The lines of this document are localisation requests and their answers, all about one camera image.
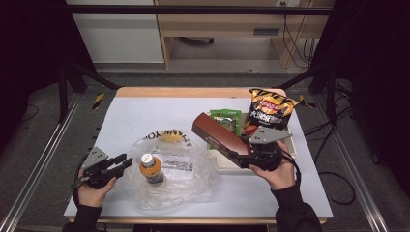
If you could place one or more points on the person's right hand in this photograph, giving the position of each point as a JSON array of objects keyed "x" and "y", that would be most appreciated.
[{"x": 280, "y": 174}]

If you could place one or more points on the brown cardboard box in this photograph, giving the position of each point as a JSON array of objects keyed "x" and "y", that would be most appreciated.
[{"x": 219, "y": 135}]

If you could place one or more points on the black metal stand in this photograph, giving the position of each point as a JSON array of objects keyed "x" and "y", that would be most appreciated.
[
  {"x": 63, "y": 93},
  {"x": 331, "y": 96}
]

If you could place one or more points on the yellow black tape piece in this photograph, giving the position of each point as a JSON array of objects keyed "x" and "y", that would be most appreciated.
[
  {"x": 304, "y": 101},
  {"x": 98, "y": 100}
]

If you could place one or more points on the black curtain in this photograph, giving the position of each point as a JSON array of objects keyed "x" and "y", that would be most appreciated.
[
  {"x": 29, "y": 48},
  {"x": 380, "y": 64}
]

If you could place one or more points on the wooden desk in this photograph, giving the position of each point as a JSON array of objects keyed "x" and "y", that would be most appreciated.
[{"x": 225, "y": 22}]

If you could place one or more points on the black horizontal frame bar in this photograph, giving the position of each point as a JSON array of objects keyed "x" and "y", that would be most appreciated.
[{"x": 193, "y": 9}]

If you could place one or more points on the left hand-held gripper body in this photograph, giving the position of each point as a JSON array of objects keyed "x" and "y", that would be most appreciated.
[{"x": 95, "y": 158}]

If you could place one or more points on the clear plastic bag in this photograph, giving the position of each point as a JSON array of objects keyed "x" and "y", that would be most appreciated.
[{"x": 193, "y": 180}]

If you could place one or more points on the white plastic tray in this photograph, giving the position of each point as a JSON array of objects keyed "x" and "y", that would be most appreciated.
[{"x": 224, "y": 164}]

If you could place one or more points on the aluminium rail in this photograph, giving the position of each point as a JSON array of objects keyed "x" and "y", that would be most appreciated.
[
  {"x": 354, "y": 167},
  {"x": 45, "y": 154}
]

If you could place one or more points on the person's left hand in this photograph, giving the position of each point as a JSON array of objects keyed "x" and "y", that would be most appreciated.
[{"x": 93, "y": 193}]

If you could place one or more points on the green seaweed packet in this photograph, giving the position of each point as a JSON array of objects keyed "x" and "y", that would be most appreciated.
[{"x": 225, "y": 114}]

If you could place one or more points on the orange juice bottle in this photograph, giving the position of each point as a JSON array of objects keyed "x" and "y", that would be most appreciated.
[{"x": 151, "y": 169}]

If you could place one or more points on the white cabinet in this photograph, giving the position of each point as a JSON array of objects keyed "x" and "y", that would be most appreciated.
[{"x": 119, "y": 38}]

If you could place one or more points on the white table mat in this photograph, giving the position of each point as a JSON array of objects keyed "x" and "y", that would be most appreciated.
[{"x": 145, "y": 116}]

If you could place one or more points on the yellow black chips bag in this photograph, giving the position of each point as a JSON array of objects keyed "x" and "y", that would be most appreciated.
[{"x": 270, "y": 109}]

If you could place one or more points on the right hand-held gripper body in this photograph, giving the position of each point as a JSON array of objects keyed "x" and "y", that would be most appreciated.
[{"x": 267, "y": 135}]

